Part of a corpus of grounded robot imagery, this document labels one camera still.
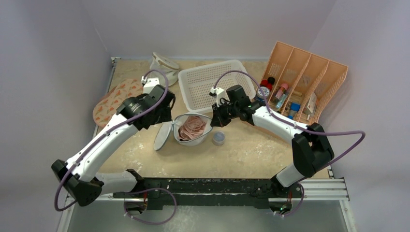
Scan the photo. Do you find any pink bra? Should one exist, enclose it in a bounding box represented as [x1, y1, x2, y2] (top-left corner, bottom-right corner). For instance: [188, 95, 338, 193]
[178, 116, 206, 142]

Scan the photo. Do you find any white mesh laundry bag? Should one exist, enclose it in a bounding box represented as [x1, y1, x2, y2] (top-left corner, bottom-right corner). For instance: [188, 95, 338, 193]
[149, 52, 180, 86]
[153, 113, 213, 151]

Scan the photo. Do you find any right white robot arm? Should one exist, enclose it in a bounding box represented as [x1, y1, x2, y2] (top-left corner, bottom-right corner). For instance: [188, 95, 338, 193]
[209, 85, 334, 197]

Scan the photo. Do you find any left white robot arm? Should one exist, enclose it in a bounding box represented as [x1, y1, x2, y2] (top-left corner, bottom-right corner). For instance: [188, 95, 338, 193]
[51, 85, 176, 206]

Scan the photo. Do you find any small clear white-lid jar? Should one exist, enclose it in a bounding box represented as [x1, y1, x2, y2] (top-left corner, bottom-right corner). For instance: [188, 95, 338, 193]
[212, 131, 226, 146]

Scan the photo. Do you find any blue white round jar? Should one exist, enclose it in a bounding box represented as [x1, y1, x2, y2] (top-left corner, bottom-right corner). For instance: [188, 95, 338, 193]
[254, 86, 270, 102]

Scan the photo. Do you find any red cap bottle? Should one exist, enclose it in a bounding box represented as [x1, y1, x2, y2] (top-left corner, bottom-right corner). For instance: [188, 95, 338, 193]
[260, 77, 276, 91]

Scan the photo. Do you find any white plastic basket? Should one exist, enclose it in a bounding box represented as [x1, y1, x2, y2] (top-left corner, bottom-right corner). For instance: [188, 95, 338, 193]
[178, 59, 256, 114]

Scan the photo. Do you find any pink cap bottle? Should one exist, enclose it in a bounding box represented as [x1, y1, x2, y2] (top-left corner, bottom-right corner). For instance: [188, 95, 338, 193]
[273, 83, 288, 104]

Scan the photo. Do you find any carrot print oval pad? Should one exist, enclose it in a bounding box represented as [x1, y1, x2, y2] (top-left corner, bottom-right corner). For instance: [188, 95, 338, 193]
[92, 79, 143, 128]

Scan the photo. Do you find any blue cap tube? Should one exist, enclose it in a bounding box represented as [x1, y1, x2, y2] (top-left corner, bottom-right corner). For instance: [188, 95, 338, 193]
[287, 102, 300, 119]

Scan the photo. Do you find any orange plastic organizer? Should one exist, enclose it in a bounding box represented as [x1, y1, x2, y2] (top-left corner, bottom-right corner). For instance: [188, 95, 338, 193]
[262, 41, 348, 124]

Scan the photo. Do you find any white red box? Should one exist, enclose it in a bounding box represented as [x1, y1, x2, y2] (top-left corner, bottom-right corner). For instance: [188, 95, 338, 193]
[303, 92, 317, 115]

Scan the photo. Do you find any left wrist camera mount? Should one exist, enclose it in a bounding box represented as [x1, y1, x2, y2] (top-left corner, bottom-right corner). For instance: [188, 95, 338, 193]
[141, 76, 160, 94]

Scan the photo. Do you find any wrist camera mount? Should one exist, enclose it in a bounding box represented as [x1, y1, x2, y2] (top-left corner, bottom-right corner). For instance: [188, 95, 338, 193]
[209, 87, 226, 107]
[141, 76, 160, 94]

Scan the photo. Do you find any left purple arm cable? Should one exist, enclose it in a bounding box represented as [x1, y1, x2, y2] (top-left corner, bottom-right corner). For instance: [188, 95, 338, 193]
[54, 69, 170, 213]

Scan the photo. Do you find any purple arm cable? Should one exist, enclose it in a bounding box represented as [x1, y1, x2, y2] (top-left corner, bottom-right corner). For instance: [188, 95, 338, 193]
[213, 70, 366, 170]
[54, 69, 170, 213]

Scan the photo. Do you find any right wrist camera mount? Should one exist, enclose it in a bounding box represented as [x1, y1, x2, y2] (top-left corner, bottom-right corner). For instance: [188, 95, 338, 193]
[209, 87, 226, 107]

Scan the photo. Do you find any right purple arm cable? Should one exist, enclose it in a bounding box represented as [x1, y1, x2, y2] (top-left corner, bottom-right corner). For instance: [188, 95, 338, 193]
[213, 70, 366, 170]

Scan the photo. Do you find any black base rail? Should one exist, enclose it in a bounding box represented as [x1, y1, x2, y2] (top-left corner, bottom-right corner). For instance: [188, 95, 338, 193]
[113, 177, 303, 213]

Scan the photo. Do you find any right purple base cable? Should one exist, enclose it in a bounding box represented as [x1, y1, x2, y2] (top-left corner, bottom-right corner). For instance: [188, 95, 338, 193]
[272, 182, 304, 218]

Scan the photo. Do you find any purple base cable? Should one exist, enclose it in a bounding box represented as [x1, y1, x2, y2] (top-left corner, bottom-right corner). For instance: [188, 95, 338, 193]
[123, 188, 178, 225]
[272, 182, 304, 218]

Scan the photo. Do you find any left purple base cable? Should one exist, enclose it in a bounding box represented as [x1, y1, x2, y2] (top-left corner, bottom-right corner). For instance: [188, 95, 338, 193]
[123, 188, 178, 225]

